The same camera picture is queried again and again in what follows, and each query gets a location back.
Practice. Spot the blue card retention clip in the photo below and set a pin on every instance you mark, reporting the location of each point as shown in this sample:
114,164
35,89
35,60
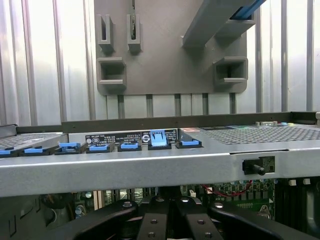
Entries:
6,152
68,145
128,146
98,148
32,150
158,140
190,143

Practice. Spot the green RAM stick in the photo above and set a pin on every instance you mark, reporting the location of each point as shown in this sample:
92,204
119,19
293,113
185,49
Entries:
135,22

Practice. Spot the white expansion slot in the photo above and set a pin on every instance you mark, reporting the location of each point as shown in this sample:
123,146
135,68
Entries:
96,200

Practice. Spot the grey plastic parts rack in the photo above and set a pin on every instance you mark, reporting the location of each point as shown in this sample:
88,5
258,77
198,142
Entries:
155,70

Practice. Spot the grey power supply unit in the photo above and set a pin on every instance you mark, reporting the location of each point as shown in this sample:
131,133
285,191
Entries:
25,212

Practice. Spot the black open PC case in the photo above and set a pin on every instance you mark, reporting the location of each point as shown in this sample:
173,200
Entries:
125,170

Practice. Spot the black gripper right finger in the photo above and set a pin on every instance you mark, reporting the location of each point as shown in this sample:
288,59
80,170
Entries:
197,222

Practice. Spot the green motherboard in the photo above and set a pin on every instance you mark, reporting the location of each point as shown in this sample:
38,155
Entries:
230,200

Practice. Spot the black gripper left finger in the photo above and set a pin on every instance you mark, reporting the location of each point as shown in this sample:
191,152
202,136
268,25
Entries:
155,220

